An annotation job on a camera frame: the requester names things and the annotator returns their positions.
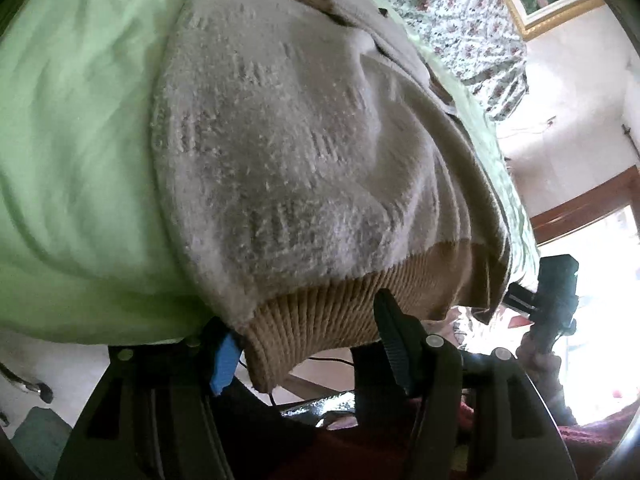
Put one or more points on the teal cloth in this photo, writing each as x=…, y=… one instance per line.
x=40, y=435

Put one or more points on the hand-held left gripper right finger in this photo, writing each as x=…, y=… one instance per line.
x=396, y=345

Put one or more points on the shiny metal bar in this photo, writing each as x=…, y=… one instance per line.
x=320, y=405

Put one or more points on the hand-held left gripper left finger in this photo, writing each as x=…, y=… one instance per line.
x=223, y=366

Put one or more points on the person's maroon clothing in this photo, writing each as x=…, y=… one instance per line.
x=340, y=455

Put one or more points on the floral quilt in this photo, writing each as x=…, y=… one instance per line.
x=450, y=15

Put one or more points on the wooden door frame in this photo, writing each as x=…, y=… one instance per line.
x=580, y=205

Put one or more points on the beige knit sweater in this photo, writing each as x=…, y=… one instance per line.
x=300, y=160

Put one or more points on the light green bed sheet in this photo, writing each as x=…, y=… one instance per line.
x=75, y=135

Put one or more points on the person's right hand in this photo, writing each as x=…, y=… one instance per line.
x=539, y=360

